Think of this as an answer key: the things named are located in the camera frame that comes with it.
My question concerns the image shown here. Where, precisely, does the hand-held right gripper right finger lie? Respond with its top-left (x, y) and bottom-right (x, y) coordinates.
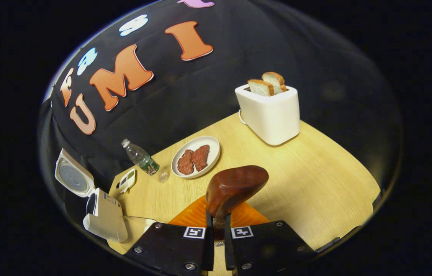
top-left (224, 201), bottom-right (318, 276)

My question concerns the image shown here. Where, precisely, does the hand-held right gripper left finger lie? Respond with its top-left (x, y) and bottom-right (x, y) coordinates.
top-left (124, 195), bottom-right (215, 276)

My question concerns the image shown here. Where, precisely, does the brown wooden spoon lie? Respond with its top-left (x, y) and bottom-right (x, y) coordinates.
top-left (205, 166), bottom-right (269, 240)

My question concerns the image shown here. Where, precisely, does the white rice cooker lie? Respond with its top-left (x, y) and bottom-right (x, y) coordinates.
top-left (54, 148), bottom-right (128, 243)

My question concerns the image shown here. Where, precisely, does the white divided dish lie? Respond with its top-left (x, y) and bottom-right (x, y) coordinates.
top-left (118, 169), bottom-right (137, 193)

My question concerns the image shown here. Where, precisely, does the red meat piece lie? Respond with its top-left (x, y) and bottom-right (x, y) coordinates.
top-left (191, 145), bottom-right (210, 172)
top-left (177, 149), bottom-right (195, 175)

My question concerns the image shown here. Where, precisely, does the white round plate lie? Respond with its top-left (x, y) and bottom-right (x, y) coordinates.
top-left (171, 136), bottom-right (221, 179)

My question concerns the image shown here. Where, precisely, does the white toaster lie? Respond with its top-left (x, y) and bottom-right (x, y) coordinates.
top-left (234, 84), bottom-right (301, 146)

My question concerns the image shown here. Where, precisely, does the toast bread slice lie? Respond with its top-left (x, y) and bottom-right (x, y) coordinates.
top-left (247, 79), bottom-right (275, 97)
top-left (261, 72), bottom-right (288, 93)

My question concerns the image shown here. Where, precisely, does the black backdrop cloth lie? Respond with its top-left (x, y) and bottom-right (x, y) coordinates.
top-left (38, 0), bottom-right (404, 200)

